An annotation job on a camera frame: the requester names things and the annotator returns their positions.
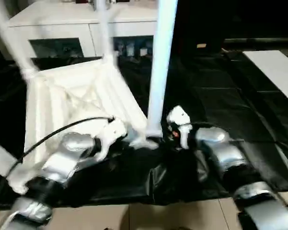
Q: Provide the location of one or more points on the white plastic table top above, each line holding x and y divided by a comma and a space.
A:
62, 100

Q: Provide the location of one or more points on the white plastic table leg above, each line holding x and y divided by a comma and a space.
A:
0, 155
160, 60
16, 48
105, 31

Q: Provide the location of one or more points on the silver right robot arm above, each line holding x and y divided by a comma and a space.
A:
220, 148

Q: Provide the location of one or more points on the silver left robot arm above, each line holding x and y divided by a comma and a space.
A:
69, 146

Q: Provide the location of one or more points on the black mat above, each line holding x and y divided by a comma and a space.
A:
230, 107

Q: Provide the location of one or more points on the white side table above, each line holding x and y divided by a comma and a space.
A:
273, 69

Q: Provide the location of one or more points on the white cabinet with glass doors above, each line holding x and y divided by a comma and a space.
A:
62, 21

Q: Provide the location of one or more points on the black box with yellow label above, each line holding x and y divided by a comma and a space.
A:
242, 19

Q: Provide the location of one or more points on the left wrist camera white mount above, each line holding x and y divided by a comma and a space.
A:
110, 133

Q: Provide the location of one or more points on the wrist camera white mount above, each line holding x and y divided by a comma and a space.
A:
110, 133
180, 117

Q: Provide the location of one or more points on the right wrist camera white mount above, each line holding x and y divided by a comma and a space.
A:
180, 117

